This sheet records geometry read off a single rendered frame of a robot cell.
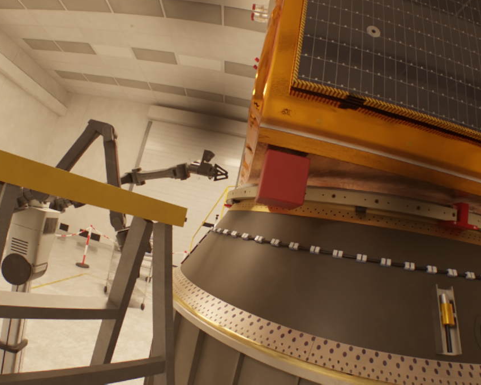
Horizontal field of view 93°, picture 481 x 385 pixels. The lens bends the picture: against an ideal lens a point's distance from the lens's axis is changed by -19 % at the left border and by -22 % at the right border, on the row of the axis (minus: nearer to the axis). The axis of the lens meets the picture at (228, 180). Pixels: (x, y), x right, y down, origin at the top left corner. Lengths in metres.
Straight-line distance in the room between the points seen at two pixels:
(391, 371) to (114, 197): 0.81
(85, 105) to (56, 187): 11.10
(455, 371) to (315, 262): 0.53
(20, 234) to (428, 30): 1.91
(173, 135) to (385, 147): 9.13
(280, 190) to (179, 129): 9.11
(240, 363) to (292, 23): 1.13
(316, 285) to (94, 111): 10.78
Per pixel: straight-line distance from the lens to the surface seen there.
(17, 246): 1.53
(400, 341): 0.94
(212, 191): 9.18
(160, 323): 0.62
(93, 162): 10.58
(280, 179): 0.80
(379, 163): 0.90
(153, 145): 9.84
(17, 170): 0.49
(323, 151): 0.84
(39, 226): 1.47
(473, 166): 1.14
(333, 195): 1.06
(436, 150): 1.04
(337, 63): 0.93
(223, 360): 1.02
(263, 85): 0.91
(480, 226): 1.27
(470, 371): 1.04
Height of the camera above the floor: 1.49
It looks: 10 degrees up
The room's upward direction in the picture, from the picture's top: 13 degrees clockwise
